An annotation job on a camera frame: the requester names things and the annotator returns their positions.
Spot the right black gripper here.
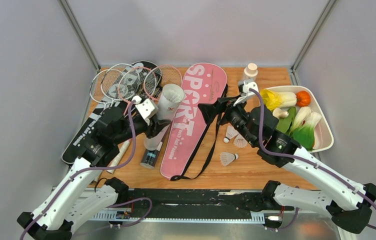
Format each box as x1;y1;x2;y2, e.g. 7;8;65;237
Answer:
197;95;258;147

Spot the shuttlecock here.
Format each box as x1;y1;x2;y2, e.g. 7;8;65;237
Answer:
223;125;239;143
233;134;249;148
219;152;239;167

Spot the pink racket cover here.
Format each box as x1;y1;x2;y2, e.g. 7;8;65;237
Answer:
160;62;227;180

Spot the black shuttlecock tube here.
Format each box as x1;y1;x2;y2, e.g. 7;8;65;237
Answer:
140;126;170;169

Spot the white shuttlecock tube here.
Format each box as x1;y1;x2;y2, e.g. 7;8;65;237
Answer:
144;83;185;151

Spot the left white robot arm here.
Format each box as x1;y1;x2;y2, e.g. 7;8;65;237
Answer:
17;103;173;240

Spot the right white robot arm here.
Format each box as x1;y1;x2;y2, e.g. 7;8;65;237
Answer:
198;89;376;234

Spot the pink racket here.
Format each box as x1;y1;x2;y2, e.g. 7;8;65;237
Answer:
106;66;158;174
142;64;182;102

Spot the beige plastic bottle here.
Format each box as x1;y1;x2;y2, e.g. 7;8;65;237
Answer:
241;63;259;82

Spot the black racket cover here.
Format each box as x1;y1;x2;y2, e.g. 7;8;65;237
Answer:
61;60;162;167

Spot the pink racket right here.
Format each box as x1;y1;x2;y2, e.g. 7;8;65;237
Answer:
142;64;182;102

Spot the yellow napa cabbage toy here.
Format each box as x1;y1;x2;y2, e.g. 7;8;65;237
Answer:
259;89;297;111

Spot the mushroom toy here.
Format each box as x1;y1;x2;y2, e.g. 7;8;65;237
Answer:
272;107;289;119

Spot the green leaf vegetable toy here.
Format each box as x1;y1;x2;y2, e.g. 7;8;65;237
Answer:
276;106;297;134

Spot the white plastic tray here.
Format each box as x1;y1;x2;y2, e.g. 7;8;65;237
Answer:
265;85;334;153

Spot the orange tomato toy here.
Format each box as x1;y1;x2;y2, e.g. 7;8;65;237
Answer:
296;90;311;107

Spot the bok choy toy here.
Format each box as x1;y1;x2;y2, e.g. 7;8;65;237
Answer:
291;112;322;151

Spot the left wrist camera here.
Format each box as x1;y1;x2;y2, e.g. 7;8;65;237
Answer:
132;95;159;125

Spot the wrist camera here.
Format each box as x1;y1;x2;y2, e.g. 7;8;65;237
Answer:
233;80;259;107
132;95;159;125

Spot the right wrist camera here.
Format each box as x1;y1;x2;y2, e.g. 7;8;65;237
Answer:
233;80;259;107

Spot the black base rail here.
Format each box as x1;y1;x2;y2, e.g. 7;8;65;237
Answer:
103;177;293;222

